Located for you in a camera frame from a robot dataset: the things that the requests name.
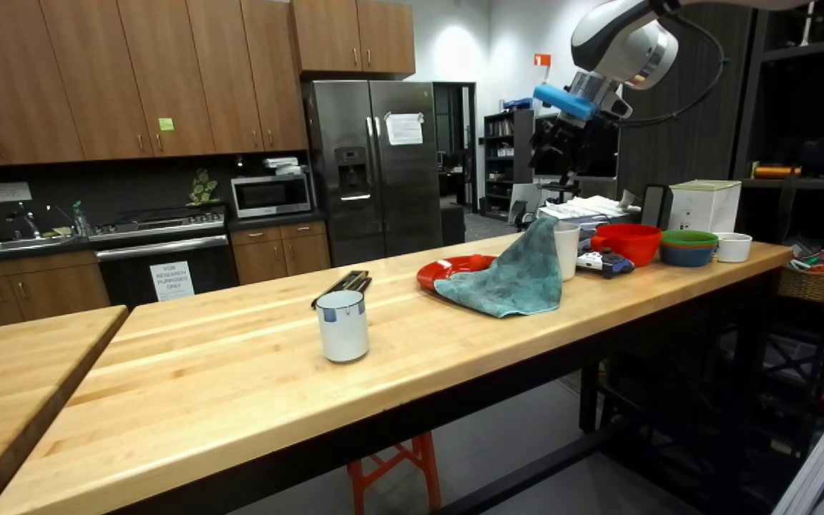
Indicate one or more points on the pile of white papers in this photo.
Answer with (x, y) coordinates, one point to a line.
(584, 208)

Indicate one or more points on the red plate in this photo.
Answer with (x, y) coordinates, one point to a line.
(444, 270)

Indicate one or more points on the black speaker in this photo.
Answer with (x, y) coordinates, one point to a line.
(654, 207)

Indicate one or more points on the clear bottle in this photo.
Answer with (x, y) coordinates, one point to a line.
(81, 220)

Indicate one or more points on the dark shelf unit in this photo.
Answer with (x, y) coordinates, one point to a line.
(805, 107)

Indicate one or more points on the stack of white items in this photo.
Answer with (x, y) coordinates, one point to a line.
(285, 166)

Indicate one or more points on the orange roll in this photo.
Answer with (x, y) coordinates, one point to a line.
(777, 172)

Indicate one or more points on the white plastic cup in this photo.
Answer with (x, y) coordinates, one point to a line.
(569, 250)

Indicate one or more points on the white bowl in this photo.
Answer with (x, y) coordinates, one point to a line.
(734, 248)

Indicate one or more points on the teal cloth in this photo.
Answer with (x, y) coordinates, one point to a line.
(519, 279)

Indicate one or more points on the red bowl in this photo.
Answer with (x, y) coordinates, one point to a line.
(630, 247)

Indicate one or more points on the green bowl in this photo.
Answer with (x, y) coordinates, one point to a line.
(689, 239)

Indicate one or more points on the black tongs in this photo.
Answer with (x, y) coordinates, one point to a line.
(344, 283)

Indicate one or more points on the white printed sign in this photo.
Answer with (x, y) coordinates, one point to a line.
(172, 281)

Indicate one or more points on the microwave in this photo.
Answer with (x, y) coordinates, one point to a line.
(270, 195)

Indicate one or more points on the white wall note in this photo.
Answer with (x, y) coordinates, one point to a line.
(12, 192)

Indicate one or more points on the wooden base cabinet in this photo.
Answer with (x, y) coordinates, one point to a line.
(280, 252)
(26, 290)

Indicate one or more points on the wicker basket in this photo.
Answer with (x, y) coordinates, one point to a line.
(809, 285)

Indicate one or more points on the tap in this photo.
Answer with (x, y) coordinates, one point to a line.
(28, 222)

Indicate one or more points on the orange stool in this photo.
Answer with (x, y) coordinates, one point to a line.
(394, 465)

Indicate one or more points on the white paper sheet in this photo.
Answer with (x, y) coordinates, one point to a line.
(404, 129)

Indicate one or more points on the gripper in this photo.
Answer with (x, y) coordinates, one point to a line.
(575, 131)

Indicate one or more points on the game controller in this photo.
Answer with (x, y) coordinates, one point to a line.
(606, 263)

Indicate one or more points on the sink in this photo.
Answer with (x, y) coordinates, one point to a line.
(15, 245)

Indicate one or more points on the orange wall sign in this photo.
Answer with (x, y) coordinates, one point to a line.
(542, 60)

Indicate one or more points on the blue bowl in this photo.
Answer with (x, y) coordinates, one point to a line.
(687, 256)

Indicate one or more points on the green sticky note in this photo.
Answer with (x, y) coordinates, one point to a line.
(166, 124)

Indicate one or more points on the white box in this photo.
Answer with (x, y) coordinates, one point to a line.
(705, 207)

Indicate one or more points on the stove with oven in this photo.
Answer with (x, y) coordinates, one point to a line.
(165, 265)

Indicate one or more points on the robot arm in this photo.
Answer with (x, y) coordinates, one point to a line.
(619, 43)

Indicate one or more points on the bookshelf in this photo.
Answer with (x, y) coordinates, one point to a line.
(501, 164)

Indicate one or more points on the wooden cabinet over refrigerator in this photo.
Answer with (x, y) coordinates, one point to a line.
(355, 36)

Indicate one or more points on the wooden butcher block table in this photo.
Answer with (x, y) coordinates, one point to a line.
(11, 379)

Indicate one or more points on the row of wooden wall cabinets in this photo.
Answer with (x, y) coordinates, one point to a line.
(97, 79)

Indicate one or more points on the white mug with blue band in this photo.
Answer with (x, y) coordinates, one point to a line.
(342, 329)

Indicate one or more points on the stainless steel refrigerator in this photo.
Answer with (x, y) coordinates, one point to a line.
(376, 179)

